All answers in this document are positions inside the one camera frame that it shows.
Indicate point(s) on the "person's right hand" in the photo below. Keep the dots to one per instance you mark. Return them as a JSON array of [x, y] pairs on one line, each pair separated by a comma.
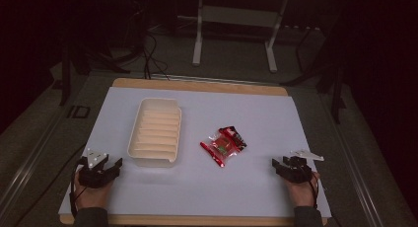
[[302, 192]]

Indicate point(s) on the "dark red snack packet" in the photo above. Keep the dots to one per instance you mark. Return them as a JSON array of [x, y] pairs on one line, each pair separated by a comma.
[[236, 137]]

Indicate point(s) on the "white table mat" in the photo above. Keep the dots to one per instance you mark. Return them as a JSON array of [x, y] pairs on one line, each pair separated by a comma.
[[203, 190]]

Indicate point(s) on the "person's left hand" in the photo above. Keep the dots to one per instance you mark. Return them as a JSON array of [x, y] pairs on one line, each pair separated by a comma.
[[92, 195]]

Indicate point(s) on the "white metal stand frame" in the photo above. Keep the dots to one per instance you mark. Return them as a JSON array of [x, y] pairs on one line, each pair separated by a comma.
[[236, 18]]

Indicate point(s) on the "black metal stand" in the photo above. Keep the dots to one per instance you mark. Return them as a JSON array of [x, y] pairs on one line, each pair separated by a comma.
[[336, 95]]

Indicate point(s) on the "grey metal floor rail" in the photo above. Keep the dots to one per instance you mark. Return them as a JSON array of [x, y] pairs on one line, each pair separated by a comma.
[[355, 174], [29, 167]]

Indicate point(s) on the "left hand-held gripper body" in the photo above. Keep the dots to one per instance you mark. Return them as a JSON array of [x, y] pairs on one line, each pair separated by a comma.
[[92, 177]]

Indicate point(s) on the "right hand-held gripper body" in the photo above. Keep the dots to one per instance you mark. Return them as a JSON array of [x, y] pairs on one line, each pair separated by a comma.
[[297, 170]]

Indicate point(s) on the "white ridged plastic tray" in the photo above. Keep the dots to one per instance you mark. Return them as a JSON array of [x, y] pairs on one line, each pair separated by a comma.
[[156, 131]]

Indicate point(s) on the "clear red snack packet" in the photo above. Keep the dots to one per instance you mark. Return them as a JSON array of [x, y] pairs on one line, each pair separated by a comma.
[[221, 148]]

